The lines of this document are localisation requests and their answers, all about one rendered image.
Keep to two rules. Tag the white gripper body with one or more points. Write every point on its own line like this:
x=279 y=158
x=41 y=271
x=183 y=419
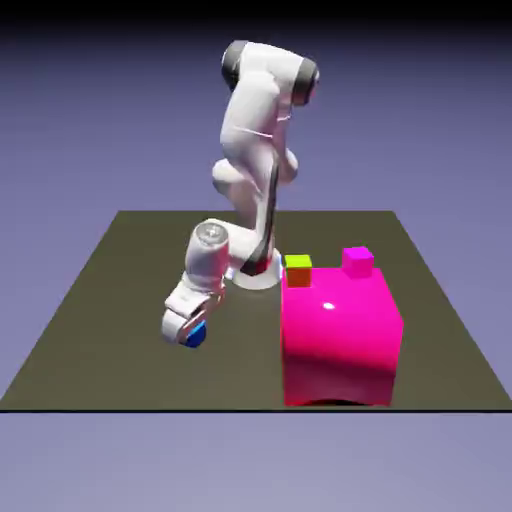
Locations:
x=175 y=324

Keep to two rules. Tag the small blue cube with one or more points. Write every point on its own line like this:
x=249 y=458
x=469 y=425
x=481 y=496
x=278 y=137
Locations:
x=196 y=335

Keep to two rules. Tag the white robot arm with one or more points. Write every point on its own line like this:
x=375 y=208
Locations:
x=250 y=132

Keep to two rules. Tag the small magenta cube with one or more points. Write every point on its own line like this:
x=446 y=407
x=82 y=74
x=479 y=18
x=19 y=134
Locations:
x=358 y=262

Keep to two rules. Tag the large pink box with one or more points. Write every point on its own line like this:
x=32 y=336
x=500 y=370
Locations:
x=340 y=336

